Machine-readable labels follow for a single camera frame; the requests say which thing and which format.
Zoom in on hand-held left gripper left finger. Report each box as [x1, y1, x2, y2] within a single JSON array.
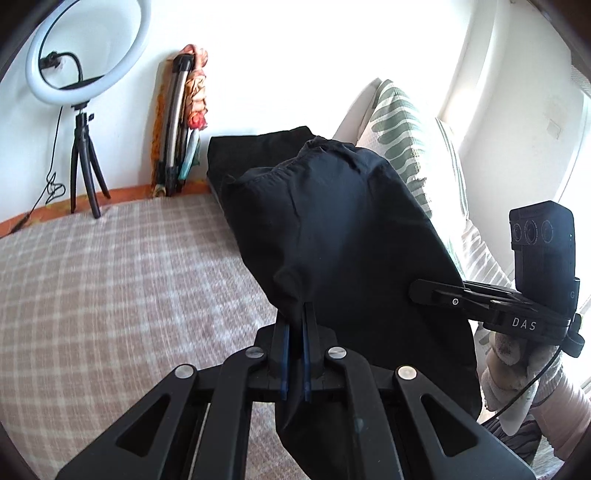
[[54, 318, 293, 480]]

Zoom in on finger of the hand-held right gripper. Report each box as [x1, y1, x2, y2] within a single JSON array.
[[410, 278, 517, 319]]

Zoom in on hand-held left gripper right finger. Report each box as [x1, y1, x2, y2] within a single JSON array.
[[301, 302, 536, 480]]

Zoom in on black pants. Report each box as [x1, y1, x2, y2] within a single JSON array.
[[219, 137, 483, 480]]

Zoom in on person's right forearm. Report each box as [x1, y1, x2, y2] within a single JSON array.
[[531, 351, 591, 462]]

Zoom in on person's right hand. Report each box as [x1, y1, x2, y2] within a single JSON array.
[[480, 330, 561, 435]]

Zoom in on green leaf print pillow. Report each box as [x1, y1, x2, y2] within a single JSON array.
[[355, 79, 515, 352]]

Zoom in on dark patterned cloth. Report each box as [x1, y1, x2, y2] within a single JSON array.
[[482, 415, 561, 467]]

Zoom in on plaid beige blanket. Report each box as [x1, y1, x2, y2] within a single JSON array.
[[0, 194, 305, 480]]

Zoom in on white pillow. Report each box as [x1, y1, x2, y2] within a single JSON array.
[[332, 78, 384, 145]]

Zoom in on pale blue rolled item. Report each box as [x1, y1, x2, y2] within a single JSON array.
[[179, 129, 200, 183]]

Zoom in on folded stand with orange cloth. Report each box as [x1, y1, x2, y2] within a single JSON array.
[[151, 44, 209, 198]]

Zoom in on black tripod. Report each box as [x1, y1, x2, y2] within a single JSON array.
[[69, 105, 112, 219]]

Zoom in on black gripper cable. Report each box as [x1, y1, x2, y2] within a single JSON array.
[[478, 344, 565, 425]]

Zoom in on folded metal frame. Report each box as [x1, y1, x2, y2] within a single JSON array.
[[161, 53, 194, 197]]

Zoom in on black ring light cable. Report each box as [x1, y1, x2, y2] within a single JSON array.
[[9, 108, 65, 232]]

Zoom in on white ring light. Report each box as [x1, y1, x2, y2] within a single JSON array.
[[25, 0, 152, 110]]

